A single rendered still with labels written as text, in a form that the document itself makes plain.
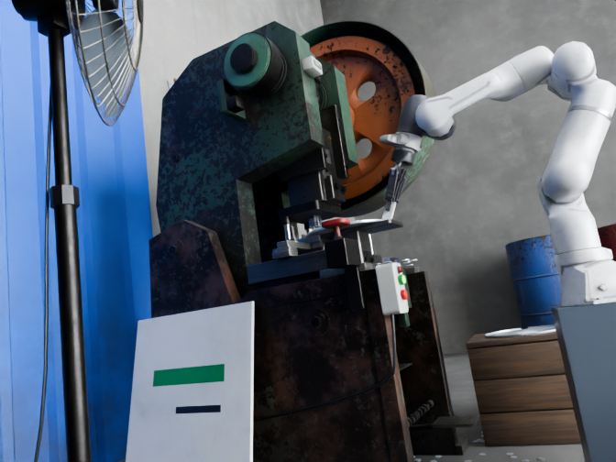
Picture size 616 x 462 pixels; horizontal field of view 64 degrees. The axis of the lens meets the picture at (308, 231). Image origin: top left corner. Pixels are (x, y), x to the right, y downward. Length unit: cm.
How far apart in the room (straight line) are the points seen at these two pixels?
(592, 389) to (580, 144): 62
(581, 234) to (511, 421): 74
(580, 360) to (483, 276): 349
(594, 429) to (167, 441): 117
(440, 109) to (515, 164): 345
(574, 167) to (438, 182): 368
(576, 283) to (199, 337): 109
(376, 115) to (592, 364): 124
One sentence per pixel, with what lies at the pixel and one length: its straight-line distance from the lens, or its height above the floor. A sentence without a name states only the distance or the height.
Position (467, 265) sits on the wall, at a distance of 491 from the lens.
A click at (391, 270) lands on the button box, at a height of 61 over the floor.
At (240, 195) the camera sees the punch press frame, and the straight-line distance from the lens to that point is 170.
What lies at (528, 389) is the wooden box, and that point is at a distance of 189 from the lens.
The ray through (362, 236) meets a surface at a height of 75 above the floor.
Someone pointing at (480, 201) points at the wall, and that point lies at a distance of 494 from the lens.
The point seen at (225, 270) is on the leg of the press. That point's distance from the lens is 162.
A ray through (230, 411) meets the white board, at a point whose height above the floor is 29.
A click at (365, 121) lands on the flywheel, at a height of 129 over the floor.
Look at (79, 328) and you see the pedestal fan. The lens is 109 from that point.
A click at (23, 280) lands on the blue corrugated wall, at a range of 224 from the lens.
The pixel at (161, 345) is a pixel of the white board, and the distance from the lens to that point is 174.
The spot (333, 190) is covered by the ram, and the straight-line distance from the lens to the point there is 167.
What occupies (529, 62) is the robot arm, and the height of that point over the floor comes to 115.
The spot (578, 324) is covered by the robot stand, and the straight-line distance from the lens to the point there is 143.
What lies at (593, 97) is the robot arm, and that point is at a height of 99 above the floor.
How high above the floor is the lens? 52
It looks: 10 degrees up
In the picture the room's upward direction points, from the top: 8 degrees counter-clockwise
